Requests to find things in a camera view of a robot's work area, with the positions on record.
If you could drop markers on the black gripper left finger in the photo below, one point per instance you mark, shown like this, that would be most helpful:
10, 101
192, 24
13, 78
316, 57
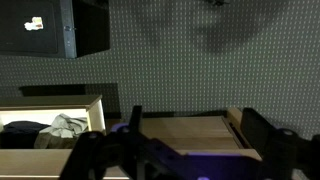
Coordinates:
138, 157

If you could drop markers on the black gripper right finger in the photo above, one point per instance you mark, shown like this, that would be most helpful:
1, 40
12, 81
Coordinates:
282, 150

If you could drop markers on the light wooden drawer cabinet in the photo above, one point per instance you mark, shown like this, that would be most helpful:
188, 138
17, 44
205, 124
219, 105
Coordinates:
214, 134

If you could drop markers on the open light wooden drawer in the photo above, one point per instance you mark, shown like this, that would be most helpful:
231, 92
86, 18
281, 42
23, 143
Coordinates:
44, 109

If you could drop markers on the grey green crumpled cloth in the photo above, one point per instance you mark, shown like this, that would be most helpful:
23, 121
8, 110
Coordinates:
63, 133

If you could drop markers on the dark navy folded cloth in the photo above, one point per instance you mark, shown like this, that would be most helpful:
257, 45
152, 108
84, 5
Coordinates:
20, 134

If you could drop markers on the black box with sticker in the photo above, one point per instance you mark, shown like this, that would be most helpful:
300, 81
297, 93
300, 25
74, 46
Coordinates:
54, 28

